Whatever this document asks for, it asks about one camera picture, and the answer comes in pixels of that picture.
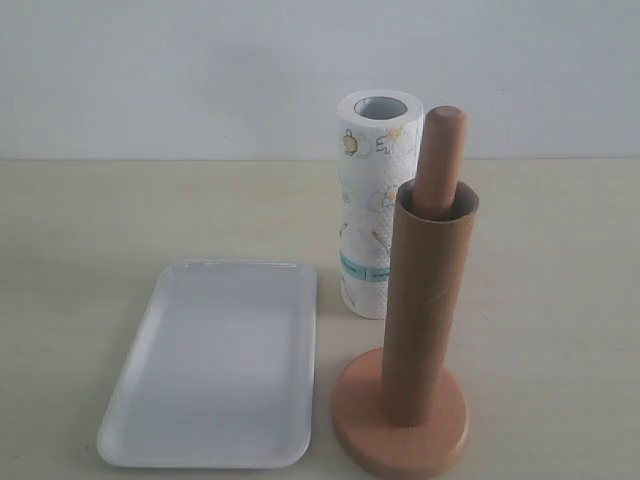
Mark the brown cardboard tube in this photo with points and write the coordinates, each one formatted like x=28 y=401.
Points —
x=428 y=258

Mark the printed white paper towel roll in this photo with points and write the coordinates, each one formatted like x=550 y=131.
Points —
x=378 y=142

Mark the wooden paper towel holder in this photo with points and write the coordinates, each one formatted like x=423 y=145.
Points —
x=378 y=445

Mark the white rectangular plastic tray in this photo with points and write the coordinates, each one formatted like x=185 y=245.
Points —
x=220 y=373

